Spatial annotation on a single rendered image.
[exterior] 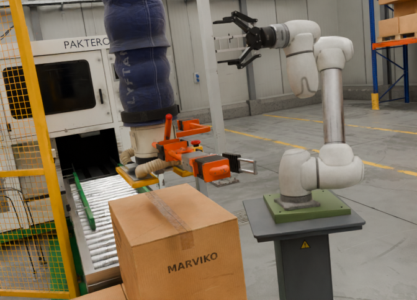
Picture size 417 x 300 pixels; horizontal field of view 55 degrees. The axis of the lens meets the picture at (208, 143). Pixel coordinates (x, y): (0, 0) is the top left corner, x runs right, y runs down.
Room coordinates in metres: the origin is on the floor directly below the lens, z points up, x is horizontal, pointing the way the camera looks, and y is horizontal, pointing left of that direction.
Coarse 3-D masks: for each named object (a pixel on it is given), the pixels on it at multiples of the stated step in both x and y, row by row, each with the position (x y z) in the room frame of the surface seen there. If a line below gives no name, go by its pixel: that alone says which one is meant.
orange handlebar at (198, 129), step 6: (192, 126) 1.90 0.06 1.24; (198, 126) 1.83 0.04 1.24; (204, 126) 1.76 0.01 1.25; (180, 132) 1.69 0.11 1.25; (186, 132) 1.69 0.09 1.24; (192, 132) 1.70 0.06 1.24; (198, 132) 1.71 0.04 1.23; (204, 132) 1.72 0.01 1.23; (174, 150) 1.28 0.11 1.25; (180, 150) 1.27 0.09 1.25; (186, 150) 1.25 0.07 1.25; (192, 150) 1.26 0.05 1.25; (174, 156) 1.26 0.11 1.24; (180, 156) 1.21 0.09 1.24; (216, 168) 1.00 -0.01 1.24; (222, 168) 1.00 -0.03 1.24; (228, 168) 1.01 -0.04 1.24; (210, 174) 1.00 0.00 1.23; (216, 174) 0.99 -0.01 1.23; (222, 174) 1.00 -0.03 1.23
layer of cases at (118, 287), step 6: (108, 288) 1.75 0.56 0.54; (114, 288) 1.74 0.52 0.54; (120, 288) 1.74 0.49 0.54; (90, 294) 1.72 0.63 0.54; (96, 294) 1.71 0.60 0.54; (102, 294) 1.70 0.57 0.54; (108, 294) 1.69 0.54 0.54; (114, 294) 1.69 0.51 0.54; (120, 294) 1.68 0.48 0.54; (126, 294) 1.68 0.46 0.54
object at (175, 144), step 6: (156, 144) 1.38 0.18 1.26; (162, 144) 1.40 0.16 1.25; (168, 144) 1.33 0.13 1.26; (174, 144) 1.33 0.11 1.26; (180, 144) 1.34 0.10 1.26; (186, 144) 1.35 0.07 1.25; (162, 150) 1.32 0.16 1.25; (168, 150) 1.32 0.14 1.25; (162, 156) 1.33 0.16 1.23; (168, 156) 1.32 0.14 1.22
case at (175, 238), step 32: (160, 192) 1.87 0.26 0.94; (192, 192) 1.80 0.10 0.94; (128, 224) 1.48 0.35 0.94; (160, 224) 1.44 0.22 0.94; (192, 224) 1.40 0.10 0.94; (224, 224) 1.39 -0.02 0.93; (128, 256) 1.39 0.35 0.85; (160, 256) 1.31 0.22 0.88; (192, 256) 1.35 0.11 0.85; (224, 256) 1.39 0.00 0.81; (128, 288) 1.59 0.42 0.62; (160, 288) 1.30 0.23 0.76; (192, 288) 1.34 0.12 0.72; (224, 288) 1.38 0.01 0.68
